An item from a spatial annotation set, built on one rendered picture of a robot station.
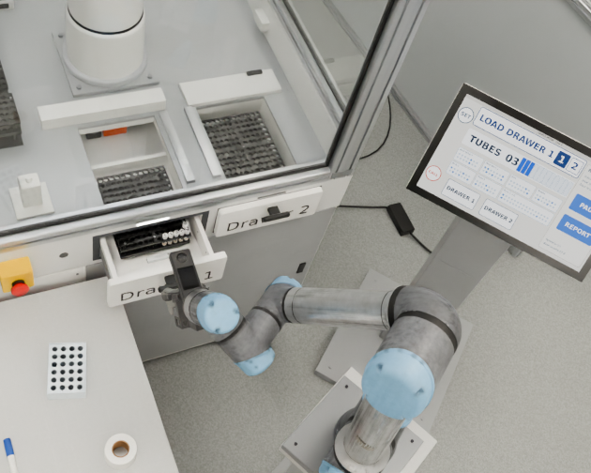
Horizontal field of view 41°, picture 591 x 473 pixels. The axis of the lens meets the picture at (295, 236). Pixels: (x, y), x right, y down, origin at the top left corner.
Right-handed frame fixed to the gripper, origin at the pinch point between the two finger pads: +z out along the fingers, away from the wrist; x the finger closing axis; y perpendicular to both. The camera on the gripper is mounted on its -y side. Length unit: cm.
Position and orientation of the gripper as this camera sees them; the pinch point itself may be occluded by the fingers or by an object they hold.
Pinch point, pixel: (174, 287)
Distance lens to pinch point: 185.8
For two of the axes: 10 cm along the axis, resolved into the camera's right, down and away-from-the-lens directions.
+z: -3.9, -0.3, 9.2
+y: 1.9, 9.7, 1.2
